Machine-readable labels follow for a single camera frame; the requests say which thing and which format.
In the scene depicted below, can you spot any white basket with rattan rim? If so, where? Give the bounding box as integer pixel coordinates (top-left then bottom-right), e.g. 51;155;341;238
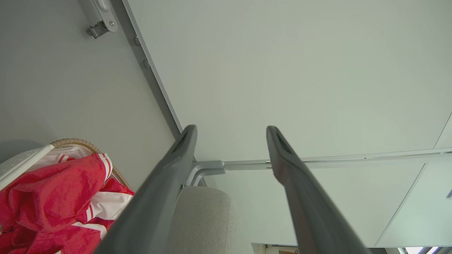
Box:
0;138;133;254

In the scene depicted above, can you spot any grey partition foot bracket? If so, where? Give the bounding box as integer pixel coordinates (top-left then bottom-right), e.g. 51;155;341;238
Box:
185;161;226;187

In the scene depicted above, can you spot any grey upholstered ottoman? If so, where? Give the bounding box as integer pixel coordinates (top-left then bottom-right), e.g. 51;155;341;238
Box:
165;186;255;254

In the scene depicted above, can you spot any white basket liner cloth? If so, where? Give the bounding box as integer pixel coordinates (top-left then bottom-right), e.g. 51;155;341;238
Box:
34;146;93;169

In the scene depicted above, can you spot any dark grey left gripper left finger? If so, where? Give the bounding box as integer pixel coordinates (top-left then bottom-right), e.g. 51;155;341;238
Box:
94;125;197;254

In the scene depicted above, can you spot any red jacket with striped cuffs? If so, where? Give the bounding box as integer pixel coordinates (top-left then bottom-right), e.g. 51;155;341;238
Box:
0;152;114;235

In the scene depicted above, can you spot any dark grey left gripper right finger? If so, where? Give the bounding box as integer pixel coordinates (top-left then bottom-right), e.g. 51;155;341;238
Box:
266;126;371;254

